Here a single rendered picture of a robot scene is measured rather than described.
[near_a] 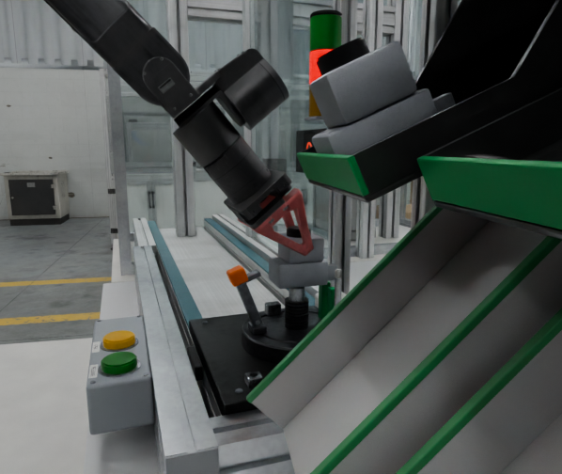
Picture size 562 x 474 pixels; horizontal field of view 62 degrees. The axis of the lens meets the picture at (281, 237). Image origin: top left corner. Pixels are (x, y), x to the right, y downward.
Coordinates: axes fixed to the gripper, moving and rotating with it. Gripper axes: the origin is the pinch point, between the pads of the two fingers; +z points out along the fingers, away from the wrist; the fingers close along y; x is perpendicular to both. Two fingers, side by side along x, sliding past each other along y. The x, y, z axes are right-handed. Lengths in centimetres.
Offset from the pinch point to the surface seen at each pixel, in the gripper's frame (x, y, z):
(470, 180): -0.4, -39.3, -13.3
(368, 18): -70, 78, -5
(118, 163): 11, 82, -19
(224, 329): 14.4, 6.3, 4.3
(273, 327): 9.2, 0.0, 6.1
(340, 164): 0.5, -31.6, -14.5
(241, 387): 15.6, -9.7, 3.4
